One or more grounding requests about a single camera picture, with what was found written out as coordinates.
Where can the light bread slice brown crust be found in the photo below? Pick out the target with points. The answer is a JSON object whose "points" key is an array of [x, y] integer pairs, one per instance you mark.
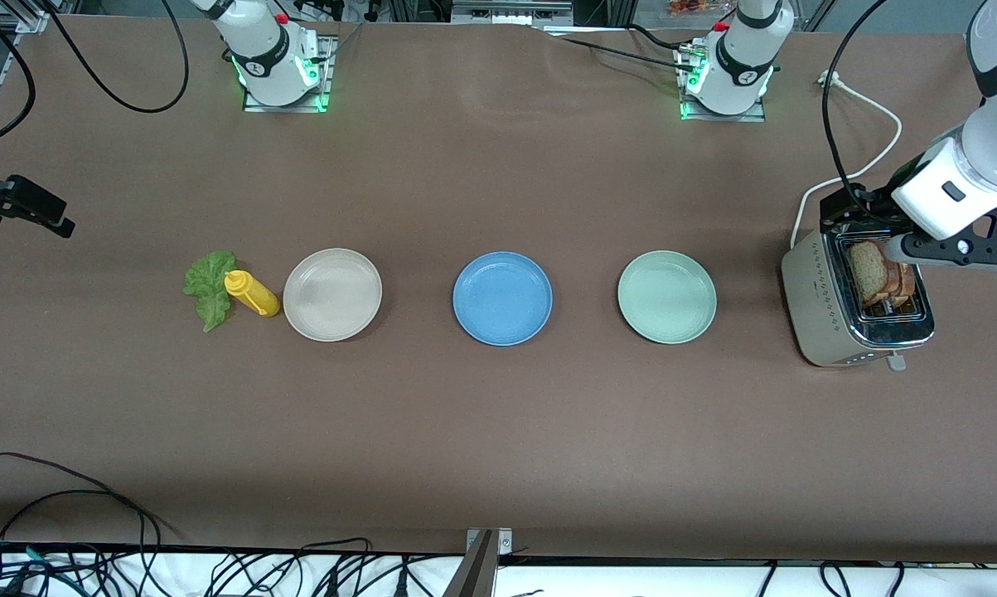
{"points": [[867, 274], [910, 282]]}

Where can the green lettuce leaf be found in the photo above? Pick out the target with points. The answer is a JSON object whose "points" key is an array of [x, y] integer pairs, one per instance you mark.
{"points": [[204, 286]]}

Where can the yellow mustard squeeze bottle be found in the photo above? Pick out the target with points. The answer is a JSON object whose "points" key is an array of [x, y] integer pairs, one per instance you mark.
{"points": [[254, 294]]}

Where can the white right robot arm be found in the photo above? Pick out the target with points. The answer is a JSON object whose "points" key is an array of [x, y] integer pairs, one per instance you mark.
{"points": [[262, 50]]}

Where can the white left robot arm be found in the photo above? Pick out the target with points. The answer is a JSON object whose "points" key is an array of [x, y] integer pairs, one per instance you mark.
{"points": [[742, 58]]}

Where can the green round plate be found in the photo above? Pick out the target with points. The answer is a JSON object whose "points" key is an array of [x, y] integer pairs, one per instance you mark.
{"points": [[666, 297]]}

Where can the beige round plate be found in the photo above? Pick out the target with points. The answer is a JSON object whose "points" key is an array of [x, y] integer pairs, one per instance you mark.
{"points": [[332, 294]]}

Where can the blue round plate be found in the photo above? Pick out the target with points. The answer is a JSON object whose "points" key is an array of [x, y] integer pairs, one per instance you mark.
{"points": [[502, 298]]}

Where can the dark wholewheat bread slice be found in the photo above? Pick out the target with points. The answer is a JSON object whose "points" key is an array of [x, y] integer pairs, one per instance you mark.
{"points": [[894, 286]]}

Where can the silver two-slot toaster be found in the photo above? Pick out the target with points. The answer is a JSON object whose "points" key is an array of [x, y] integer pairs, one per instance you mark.
{"points": [[813, 307]]}

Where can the orange snack bag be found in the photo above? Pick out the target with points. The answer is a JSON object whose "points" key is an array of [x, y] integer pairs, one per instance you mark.
{"points": [[689, 7]]}

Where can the grey metal box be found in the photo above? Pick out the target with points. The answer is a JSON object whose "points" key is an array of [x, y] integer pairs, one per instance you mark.
{"points": [[510, 12]]}

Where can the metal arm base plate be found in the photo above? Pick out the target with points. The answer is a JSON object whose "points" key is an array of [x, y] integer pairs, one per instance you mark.
{"points": [[722, 118], [324, 91]]}

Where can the metal mounting bracket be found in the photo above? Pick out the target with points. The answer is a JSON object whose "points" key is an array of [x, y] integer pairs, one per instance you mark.
{"points": [[477, 572]]}

